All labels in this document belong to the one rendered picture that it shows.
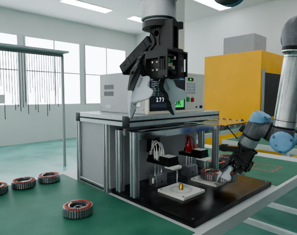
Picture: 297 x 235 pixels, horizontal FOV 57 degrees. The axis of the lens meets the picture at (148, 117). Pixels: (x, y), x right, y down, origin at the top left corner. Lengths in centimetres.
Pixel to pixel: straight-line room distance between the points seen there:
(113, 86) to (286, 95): 82
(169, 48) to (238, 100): 445
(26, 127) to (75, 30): 304
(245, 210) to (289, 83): 53
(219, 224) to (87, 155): 73
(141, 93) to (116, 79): 87
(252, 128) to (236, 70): 388
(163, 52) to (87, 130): 93
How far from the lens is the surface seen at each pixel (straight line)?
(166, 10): 58
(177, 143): 159
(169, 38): 56
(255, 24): 711
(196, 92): 150
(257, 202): 131
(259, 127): 117
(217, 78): 521
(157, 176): 131
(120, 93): 138
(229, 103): 507
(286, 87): 104
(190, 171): 150
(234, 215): 115
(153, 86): 125
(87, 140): 142
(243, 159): 124
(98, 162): 136
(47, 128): 783
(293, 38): 105
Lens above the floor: 120
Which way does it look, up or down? 4 degrees down
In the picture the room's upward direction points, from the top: straight up
